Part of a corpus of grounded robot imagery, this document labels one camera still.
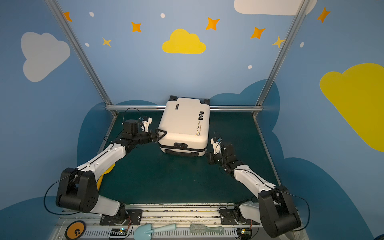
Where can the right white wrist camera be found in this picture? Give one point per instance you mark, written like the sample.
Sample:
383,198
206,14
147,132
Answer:
216,143

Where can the teal toy shovel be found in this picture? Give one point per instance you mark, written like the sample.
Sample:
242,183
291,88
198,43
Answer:
145,232

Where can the orange black round disc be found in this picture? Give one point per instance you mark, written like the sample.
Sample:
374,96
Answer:
75,230

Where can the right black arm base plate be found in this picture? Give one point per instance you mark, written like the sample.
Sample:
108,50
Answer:
232,217

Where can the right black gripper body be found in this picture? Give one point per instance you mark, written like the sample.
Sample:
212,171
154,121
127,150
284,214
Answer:
214,156

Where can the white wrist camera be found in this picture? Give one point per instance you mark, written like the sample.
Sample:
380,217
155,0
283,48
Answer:
145,123
216,143

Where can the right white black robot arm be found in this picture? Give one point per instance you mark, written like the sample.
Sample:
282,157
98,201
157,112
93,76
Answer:
275,209

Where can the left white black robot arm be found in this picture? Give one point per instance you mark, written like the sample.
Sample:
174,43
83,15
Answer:
78,189

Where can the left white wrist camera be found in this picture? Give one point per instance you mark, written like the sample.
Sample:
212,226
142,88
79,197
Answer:
145,123

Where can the yellow toy shovel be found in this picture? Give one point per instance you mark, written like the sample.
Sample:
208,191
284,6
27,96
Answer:
99,182

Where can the left aluminium frame post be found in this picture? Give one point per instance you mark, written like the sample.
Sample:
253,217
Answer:
64,24

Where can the pale green hair brush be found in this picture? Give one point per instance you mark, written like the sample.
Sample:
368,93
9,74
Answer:
203,229

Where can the aluminium frame post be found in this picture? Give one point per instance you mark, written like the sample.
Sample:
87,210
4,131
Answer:
291,34
64,24

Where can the left small circuit board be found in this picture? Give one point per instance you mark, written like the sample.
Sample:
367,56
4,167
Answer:
118,234

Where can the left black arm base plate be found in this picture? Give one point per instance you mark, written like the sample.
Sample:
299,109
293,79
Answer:
135,216

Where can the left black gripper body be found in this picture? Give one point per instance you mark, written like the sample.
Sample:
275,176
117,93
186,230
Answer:
154,135

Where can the right small circuit board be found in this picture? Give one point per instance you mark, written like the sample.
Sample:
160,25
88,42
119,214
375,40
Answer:
243,234

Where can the white hard-shell suitcase black lining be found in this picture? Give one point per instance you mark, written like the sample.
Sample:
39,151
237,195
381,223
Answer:
184,127

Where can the small circuit board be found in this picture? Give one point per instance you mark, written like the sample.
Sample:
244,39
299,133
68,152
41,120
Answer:
243,234
118,234

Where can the right aluminium frame post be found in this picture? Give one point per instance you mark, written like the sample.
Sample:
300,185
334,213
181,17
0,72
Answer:
291,34

